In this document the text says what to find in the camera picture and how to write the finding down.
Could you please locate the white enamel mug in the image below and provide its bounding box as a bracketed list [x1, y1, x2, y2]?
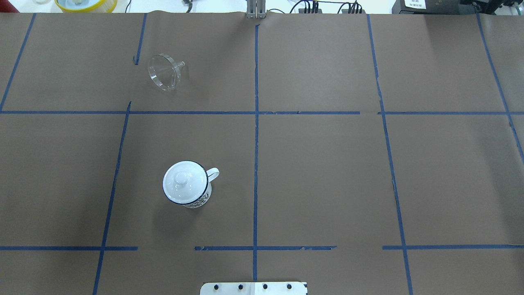
[172, 163, 220, 209]

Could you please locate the black computer box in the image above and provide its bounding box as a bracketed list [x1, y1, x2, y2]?
[391, 0, 477, 15]

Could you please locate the yellow tape roll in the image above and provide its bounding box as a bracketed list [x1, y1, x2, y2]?
[54, 0, 118, 13]

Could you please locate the aluminium frame post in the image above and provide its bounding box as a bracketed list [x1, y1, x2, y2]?
[246, 0, 267, 19]

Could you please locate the white camera stand pillar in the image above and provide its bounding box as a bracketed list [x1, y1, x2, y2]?
[200, 281, 308, 295]

